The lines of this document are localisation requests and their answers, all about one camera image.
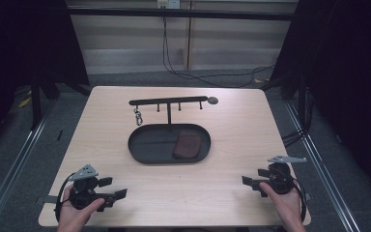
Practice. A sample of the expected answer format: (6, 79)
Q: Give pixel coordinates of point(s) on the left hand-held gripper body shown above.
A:
(83, 188)

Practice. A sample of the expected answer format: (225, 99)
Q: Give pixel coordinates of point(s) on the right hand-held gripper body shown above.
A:
(281, 180)

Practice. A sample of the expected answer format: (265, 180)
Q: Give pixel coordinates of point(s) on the black key stand with tray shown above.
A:
(148, 145)

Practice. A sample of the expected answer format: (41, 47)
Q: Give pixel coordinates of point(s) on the silver keyring with carabiner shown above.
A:
(138, 121)

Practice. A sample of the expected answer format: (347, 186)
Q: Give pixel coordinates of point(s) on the brown leather case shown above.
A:
(187, 145)

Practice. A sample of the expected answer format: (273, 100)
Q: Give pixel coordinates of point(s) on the person's right hand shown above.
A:
(288, 209)

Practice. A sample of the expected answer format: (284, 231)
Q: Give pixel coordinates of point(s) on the person's left hand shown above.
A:
(72, 219)

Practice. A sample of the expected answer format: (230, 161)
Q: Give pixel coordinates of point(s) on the black stand leg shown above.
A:
(35, 106)

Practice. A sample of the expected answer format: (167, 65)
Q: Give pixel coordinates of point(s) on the yellow floor scrap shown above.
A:
(24, 102)

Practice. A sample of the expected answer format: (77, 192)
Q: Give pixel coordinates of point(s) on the black curtain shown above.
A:
(22, 45)
(344, 64)

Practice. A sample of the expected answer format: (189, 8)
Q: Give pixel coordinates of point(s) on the metal floor rail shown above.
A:
(322, 167)
(9, 180)

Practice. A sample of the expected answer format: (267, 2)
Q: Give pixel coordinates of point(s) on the black horizontal frame bar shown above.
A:
(174, 13)

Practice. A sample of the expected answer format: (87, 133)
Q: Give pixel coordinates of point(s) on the white wall socket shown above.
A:
(169, 4)

